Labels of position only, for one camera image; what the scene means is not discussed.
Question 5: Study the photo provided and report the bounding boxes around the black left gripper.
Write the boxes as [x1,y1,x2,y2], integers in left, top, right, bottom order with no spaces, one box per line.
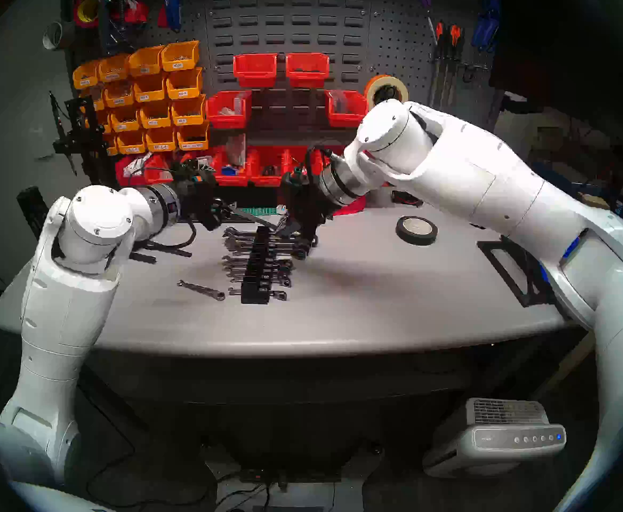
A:
[175,183,238,232]

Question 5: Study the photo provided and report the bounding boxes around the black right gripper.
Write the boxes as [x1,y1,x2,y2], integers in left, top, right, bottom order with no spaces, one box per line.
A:
[277,183,329,250]

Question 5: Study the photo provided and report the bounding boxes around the chrome 1/2 inch wrench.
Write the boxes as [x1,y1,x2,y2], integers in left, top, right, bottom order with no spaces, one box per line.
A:
[226,204,288,233]

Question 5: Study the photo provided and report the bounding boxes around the chrome 9/16 inch wrench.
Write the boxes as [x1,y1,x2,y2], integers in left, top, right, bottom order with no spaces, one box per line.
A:
[227,244,309,261]

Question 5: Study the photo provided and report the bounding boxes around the chrome 3/4 inch wrench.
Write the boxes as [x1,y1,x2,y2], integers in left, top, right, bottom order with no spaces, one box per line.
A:
[222,226,319,245]

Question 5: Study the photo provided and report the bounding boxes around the chrome 7/16 inch wrench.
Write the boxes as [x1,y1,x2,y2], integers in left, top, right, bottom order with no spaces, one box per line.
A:
[221,255,294,268]

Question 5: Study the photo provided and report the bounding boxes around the chrome 11/16 inch wrench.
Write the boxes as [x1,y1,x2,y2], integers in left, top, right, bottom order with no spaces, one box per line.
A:
[223,233,315,250]

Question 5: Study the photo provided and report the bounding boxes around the red bin with manual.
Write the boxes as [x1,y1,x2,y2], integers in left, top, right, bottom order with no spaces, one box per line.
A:
[213,148,252,187]

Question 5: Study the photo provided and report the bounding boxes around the chrome 3/8 inch wrench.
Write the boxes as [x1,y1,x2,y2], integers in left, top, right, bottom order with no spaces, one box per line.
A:
[224,262,293,275]

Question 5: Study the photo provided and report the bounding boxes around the chrome 5/8 inch wrench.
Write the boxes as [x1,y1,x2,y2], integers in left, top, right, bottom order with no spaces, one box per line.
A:
[225,239,312,255]

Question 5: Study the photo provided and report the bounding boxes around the chrome 11/32 inch wrench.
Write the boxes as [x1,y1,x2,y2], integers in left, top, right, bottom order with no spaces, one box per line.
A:
[227,269,293,282]

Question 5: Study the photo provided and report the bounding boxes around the chrome 5/16 inch wrench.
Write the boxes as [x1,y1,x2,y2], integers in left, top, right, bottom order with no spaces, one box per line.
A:
[230,275,292,288]

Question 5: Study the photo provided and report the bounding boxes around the red bin with black parts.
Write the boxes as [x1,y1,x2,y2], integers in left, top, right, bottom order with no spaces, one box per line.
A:
[248,146,288,187]

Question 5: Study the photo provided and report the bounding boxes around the red bin with clear bag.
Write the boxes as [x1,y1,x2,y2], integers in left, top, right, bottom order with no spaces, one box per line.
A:
[179,150,217,170]

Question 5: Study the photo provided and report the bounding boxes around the empty red stacking bin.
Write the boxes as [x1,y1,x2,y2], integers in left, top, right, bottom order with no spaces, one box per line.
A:
[335,195,366,217]

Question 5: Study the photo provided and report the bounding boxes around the chrome 1/4 inch wrench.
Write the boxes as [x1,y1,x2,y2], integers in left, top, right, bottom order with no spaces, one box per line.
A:
[228,287,288,301]

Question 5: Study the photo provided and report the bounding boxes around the blue bar clamp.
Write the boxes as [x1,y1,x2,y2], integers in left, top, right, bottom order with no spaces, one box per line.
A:
[129,238,193,265]

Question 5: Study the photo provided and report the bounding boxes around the clear bag with manual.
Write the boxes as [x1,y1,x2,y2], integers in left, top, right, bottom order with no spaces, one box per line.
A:
[225,133,247,167]

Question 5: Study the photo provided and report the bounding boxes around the black wrench holder rack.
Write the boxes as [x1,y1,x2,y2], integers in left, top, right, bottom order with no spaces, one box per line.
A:
[240,226,272,305]

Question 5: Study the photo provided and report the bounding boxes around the small chrome ratcheting wrench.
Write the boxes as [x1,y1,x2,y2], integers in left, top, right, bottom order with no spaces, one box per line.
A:
[176,279,227,302]

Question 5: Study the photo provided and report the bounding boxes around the yellow bin labelled M4-0.7 HEX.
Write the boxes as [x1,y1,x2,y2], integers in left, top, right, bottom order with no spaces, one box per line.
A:
[177,121,211,151]

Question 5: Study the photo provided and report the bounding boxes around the yellow bin labelled M2.5-5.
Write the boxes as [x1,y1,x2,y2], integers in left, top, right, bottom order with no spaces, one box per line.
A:
[145,126,180,153]

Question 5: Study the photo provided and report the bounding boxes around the white plastic bags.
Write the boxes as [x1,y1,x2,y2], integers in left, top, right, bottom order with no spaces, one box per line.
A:
[123,154,152,177]

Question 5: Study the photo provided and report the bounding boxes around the yellow bin labelled M3-6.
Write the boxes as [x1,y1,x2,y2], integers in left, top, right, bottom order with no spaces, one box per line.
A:
[171,94,206,126]

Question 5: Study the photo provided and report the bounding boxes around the red bin with white bags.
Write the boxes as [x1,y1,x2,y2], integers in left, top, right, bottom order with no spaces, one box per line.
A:
[115,154,155,188]

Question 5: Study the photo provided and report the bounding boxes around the black tape roll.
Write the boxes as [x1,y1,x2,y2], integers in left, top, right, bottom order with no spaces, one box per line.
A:
[396,216,439,246]

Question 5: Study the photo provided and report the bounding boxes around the yellow bin labelled M2.5-6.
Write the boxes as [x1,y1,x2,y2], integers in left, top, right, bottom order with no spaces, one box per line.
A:
[115,129,148,155]

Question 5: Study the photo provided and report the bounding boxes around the yellow bin labelled M3-8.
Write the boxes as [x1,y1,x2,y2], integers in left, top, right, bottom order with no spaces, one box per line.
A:
[140,100,174,129]

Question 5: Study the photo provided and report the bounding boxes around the yellow bin labelled M3-4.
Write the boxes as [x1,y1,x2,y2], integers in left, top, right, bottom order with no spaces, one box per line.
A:
[166,67,204,100]

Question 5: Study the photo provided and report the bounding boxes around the yellow bin labelled M3-12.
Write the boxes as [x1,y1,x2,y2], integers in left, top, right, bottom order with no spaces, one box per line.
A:
[109,105,142,133]

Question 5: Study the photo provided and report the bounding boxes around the yellow bin labelled M4-6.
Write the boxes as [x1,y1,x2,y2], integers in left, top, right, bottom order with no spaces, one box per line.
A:
[133,73,169,103]

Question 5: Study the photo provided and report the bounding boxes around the yellow bin labelled M4X4X6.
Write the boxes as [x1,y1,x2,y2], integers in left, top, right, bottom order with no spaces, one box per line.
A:
[103,78,136,108]

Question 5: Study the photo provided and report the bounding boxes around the cream masking tape roll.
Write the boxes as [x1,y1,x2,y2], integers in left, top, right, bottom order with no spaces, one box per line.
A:
[364,75,409,107]

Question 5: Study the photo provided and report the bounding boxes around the black probe pen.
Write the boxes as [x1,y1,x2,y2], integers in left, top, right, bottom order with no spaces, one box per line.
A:
[49,91,78,177]

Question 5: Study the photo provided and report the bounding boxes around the black perforated cylinder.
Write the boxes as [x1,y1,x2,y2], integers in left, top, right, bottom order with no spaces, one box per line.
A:
[16,186,52,242]

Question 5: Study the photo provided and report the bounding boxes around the yellow bin labelled M3X5X4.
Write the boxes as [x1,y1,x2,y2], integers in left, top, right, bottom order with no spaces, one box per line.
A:
[73,58,103,89]

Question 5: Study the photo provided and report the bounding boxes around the black hanging clamp tool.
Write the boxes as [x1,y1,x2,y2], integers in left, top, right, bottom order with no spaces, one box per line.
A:
[98,0,136,55]

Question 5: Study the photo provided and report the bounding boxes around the black power strip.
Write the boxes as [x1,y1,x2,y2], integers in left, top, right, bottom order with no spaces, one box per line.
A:
[239,466,342,485]

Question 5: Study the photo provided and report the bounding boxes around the grey tape roll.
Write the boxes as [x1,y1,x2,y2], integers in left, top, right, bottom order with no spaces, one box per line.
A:
[42,20,69,51]

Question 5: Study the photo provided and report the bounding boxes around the red yellow tape roll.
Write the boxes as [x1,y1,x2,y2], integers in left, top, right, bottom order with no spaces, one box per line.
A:
[73,0,108,29]

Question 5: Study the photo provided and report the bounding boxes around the orange black screwdriver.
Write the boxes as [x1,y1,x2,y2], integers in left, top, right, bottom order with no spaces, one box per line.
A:
[433,21,446,111]
[446,25,465,117]

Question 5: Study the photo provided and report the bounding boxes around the white air purifier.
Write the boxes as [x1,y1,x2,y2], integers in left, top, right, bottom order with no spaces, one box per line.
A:
[423,398,567,478]

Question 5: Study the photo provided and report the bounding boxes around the black monitor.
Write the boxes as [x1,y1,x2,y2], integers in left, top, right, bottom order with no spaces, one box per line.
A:
[490,0,623,154]

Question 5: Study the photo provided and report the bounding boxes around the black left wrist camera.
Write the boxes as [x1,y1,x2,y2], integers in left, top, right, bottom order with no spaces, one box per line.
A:
[182,163,217,189]

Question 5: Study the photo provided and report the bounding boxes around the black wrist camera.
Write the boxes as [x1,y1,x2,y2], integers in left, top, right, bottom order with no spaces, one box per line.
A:
[281,167,312,195]
[182,163,217,189]

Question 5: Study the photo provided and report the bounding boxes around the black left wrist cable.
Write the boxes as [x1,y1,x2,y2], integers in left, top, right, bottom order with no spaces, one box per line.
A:
[145,218,198,251]

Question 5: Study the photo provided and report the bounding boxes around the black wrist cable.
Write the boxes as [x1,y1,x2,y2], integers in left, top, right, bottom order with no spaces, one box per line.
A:
[303,145,345,182]
[145,218,198,251]

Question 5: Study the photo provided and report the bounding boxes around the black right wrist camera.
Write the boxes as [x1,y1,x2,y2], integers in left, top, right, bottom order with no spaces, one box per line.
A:
[281,167,312,195]

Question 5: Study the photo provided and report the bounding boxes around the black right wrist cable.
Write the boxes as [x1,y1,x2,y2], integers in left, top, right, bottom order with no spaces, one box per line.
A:
[303,145,345,182]

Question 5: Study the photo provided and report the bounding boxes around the red wall bin with bags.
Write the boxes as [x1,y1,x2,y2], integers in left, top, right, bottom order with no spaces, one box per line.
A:
[325,90,369,129]
[205,91,252,129]

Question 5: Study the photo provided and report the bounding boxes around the black stand frame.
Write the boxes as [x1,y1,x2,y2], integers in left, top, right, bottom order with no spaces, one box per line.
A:
[477,236,557,307]

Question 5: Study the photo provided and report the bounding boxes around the white wall switch plate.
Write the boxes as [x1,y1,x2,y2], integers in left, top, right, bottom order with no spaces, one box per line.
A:
[28,130,54,159]

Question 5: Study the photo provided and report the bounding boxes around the grey tool wall panel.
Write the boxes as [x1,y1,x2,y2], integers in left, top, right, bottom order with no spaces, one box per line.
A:
[61,0,504,138]

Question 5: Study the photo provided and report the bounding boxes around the blue red handled cutter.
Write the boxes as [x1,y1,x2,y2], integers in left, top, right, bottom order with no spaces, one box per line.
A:
[157,0,188,33]

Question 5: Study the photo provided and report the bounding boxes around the grey robot pedestal base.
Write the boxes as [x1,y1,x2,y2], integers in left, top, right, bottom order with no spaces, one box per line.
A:
[197,436,384,512]

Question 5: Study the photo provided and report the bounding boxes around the blue handled pliers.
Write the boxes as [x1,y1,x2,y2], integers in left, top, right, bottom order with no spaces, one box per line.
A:
[470,0,504,53]

